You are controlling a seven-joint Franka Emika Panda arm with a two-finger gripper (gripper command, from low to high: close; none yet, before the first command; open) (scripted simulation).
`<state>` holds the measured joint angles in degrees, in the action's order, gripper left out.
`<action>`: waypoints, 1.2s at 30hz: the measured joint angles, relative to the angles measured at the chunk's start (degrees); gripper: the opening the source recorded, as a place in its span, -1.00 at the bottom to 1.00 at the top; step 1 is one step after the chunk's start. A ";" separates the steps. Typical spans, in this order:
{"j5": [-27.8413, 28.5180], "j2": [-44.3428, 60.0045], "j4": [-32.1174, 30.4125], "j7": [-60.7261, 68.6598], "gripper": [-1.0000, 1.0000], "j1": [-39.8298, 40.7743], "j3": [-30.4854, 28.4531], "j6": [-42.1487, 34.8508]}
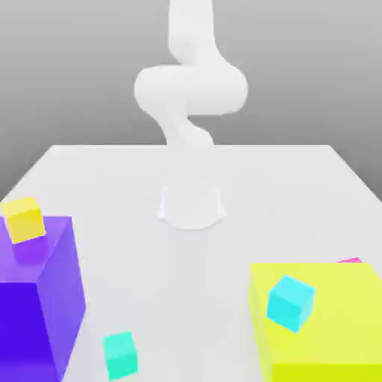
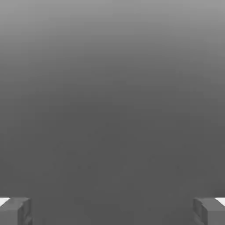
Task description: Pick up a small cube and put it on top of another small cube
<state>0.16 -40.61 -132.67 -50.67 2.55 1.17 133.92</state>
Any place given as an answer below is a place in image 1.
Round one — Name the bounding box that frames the small yellow cube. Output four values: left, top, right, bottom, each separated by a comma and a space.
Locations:
0, 196, 46, 245

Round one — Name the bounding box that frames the large yellow-green box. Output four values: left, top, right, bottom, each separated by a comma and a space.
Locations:
248, 262, 382, 382

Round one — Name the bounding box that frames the small cyan cube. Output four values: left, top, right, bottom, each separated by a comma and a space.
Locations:
266, 274, 317, 334

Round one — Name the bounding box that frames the small turquoise cube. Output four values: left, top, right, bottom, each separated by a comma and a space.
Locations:
101, 331, 139, 381

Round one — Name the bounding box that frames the large purple box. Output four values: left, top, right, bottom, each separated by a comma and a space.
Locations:
0, 215, 87, 382

